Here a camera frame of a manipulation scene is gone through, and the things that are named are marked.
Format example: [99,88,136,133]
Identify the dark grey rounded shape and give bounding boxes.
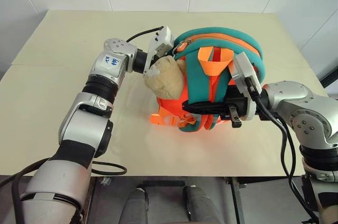
[123,188,149,224]
[183,185,220,224]

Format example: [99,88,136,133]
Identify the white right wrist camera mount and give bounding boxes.
[228,51,264,122]

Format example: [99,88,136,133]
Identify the dark metal table frame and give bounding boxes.
[88,175,320,224]

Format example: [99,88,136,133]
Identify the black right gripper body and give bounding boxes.
[220,85,250,128]

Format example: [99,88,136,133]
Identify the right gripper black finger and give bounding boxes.
[184,107,228,116]
[182,100,229,109]

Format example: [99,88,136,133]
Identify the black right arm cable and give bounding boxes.
[247,76,321,224]

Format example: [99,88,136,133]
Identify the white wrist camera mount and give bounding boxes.
[228,51,264,122]
[143,25,175,76]

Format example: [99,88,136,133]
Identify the black bar by wall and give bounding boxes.
[318,64,338,88]

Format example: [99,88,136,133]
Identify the orange and teal backpack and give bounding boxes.
[149,27,265,132]

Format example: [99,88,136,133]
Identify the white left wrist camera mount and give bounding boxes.
[143,25,175,76]

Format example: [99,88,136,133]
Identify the beige plush toy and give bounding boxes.
[143,56,187,100]

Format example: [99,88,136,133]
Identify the white sticker with blue writing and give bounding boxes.
[101,54,121,70]

